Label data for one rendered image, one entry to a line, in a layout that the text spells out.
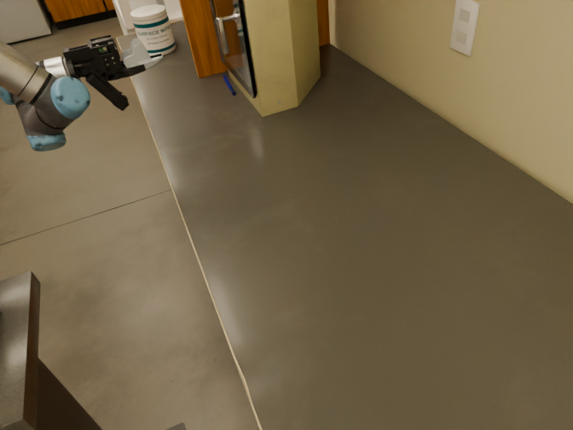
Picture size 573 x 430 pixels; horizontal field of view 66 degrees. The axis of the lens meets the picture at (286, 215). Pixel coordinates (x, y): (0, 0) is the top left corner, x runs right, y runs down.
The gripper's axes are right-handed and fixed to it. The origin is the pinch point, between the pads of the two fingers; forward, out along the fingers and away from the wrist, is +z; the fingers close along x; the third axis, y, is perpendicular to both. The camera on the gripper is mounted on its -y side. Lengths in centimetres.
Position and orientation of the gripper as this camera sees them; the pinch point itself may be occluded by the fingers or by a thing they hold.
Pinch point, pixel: (158, 60)
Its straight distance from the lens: 119.3
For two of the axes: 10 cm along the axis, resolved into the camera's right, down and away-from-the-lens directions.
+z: 9.2, -3.2, 2.3
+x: -3.8, -5.8, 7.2
